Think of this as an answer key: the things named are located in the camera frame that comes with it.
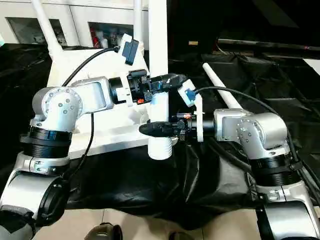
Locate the white plastic table leg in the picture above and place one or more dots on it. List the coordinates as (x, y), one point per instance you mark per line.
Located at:
(138, 20)
(158, 35)
(220, 85)
(47, 27)

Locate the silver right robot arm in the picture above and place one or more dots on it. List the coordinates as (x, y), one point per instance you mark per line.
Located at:
(250, 130)

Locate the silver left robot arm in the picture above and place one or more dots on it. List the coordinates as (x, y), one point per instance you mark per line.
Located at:
(65, 105)

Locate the black plastic mat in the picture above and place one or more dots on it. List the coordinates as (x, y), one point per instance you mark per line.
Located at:
(150, 185)

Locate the red carton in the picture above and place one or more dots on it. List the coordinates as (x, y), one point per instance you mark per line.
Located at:
(94, 37)

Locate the white cabinet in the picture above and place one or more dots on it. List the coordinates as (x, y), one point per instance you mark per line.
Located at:
(75, 17)

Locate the black right robot foot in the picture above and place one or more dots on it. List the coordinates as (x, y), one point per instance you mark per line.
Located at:
(181, 236)

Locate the black robot foot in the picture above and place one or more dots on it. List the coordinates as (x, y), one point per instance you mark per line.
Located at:
(104, 232)
(181, 236)

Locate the grey metal bar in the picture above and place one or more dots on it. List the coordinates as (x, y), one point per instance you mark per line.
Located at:
(275, 46)

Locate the black left robot foot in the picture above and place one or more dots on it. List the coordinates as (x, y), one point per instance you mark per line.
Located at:
(104, 232)

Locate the white board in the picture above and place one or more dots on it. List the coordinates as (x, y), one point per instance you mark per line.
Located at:
(314, 62)

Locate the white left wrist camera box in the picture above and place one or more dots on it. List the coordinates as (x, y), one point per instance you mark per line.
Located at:
(129, 50)

